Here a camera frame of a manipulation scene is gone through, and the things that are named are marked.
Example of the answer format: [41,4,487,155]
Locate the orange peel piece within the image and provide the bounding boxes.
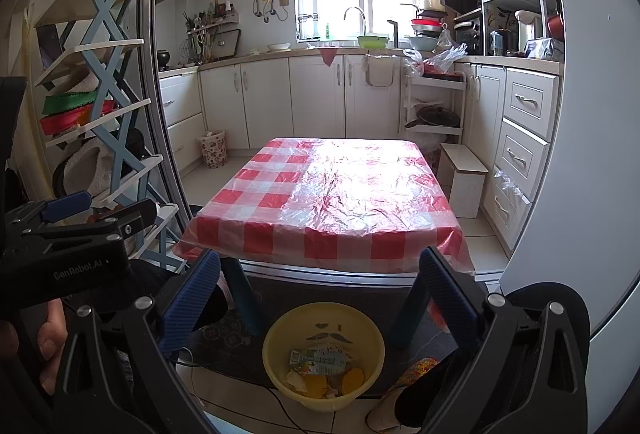
[341,367,364,395]
[303,374,329,399]

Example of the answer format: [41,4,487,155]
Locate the juice carton box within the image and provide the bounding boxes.
[288,347,348,376]

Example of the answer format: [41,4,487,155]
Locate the yellow trash bucket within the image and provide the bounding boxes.
[262,302,385,412]

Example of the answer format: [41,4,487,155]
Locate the white kitchen cabinets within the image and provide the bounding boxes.
[158,52,564,256]

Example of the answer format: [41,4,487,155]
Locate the white kitchen trolley shelf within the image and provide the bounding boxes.
[399,59,468,152]

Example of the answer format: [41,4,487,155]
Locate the person's left hand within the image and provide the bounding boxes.
[1,298,67,395]

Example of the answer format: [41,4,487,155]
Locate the white fluffy slipper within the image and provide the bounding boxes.
[52,137,115,198]

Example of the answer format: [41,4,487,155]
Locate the blue white shoe rack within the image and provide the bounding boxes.
[35,0,186,274]

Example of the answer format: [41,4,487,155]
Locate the floral waste basket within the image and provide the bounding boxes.
[198,131,228,168]

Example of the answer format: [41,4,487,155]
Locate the colourful knitted slipper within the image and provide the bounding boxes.
[364,357,438,433]

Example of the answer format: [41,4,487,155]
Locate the red white checkered tablecloth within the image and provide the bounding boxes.
[175,137,474,274]

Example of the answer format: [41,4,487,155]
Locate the small white step stool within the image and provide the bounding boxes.
[436,142,488,218]

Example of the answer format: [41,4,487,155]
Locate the black pan on trolley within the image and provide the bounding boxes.
[405,106,461,128]

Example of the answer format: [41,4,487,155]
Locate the green basin on counter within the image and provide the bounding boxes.
[357,34,388,50]

